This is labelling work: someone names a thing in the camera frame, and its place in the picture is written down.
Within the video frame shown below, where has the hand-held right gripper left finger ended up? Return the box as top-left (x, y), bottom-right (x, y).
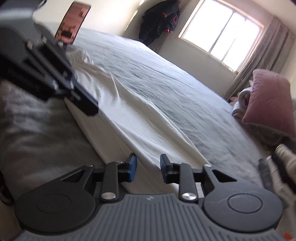
top-left (54, 153), bottom-right (137, 203)

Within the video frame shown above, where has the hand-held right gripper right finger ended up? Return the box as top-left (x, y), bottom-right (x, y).
top-left (160, 153), bottom-right (238, 202)

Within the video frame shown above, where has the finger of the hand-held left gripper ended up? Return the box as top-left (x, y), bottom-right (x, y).
top-left (21, 23), bottom-right (99, 116)

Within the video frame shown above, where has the smartphone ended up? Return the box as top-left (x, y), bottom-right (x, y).
top-left (54, 2), bottom-right (91, 45)

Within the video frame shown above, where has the grey bed sheet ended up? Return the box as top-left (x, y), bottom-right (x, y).
top-left (0, 28), bottom-right (269, 202)

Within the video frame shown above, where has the folded grey garment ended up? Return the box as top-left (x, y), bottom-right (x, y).
top-left (258, 158), bottom-right (273, 190)

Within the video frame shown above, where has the dark hanging jacket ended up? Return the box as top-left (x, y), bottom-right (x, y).
top-left (139, 0), bottom-right (181, 45)

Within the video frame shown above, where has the folded cream ribbed garment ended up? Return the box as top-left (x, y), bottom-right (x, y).
top-left (275, 144), bottom-right (296, 167)

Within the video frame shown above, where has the large pink velvet pillow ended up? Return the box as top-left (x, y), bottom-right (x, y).
top-left (242, 69), bottom-right (296, 139)

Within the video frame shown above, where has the window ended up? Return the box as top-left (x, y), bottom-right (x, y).
top-left (178, 0), bottom-right (264, 72)

